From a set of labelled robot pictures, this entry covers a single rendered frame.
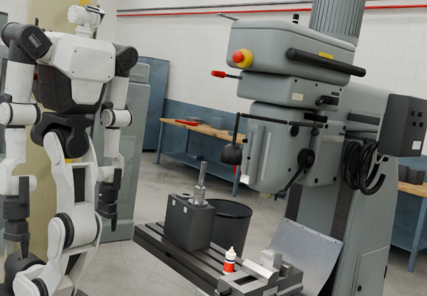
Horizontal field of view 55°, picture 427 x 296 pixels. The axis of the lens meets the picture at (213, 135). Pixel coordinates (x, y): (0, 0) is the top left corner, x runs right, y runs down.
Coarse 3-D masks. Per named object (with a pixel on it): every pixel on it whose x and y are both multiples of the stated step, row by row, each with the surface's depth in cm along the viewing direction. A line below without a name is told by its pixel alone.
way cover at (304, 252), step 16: (288, 224) 189; (272, 240) 190; (288, 240) 185; (304, 240) 181; (320, 240) 176; (336, 240) 172; (288, 256) 181; (304, 256) 177; (320, 256) 173; (336, 256) 169; (304, 272) 173; (320, 272) 170; (304, 288) 167; (320, 288) 165
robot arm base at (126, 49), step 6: (126, 48) 176; (132, 48) 178; (120, 54) 174; (126, 54) 177; (132, 54) 179; (138, 54) 182; (120, 60) 175; (126, 60) 178; (132, 60) 180; (120, 66) 176; (126, 66) 178; (132, 66) 181
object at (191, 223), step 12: (180, 192) 192; (168, 204) 191; (180, 204) 182; (192, 204) 178; (204, 204) 179; (168, 216) 190; (180, 216) 182; (192, 216) 175; (204, 216) 178; (168, 228) 190; (180, 228) 181; (192, 228) 175; (204, 228) 179; (180, 240) 181; (192, 240) 177; (204, 240) 180
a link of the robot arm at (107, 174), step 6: (102, 168) 183; (108, 168) 185; (114, 168) 185; (120, 168) 186; (102, 174) 182; (108, 174) 184; (114, 174) 185; (120, 174) 185; (102, 180) 183; (108, 180) 185; (114, 180) 185; (120, 180) 185; (102, 186) 186; (108, 186) 186; (114, 186) 185; (120, 186) 186
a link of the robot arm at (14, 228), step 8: (8, 208) 147; (16, 208) 147; (24, 208) 149; (8, 216) 147; (16, 216) 147; (24, 216) 149; (8, 224) 149; (16, 224) 147; (24, 224) 149; (8, 232) 150; (16, 232) 147; (24, 232) 149; (16, 240) 146; (24, 240) 147
